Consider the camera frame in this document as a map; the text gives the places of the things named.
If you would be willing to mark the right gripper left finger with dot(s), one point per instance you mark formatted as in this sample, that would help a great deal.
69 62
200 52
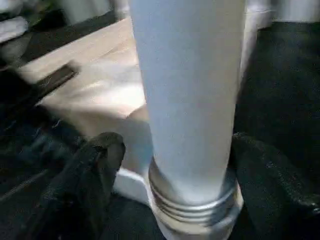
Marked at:
80 190

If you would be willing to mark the white plastic table top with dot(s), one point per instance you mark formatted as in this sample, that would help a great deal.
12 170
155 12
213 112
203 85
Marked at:
100 75

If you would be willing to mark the black work mat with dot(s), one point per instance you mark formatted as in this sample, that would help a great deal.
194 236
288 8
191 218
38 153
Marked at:
287 87

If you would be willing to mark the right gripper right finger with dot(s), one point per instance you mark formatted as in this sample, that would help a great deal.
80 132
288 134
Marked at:
275 205

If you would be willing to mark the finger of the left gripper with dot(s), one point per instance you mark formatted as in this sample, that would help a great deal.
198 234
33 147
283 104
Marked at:
58 76

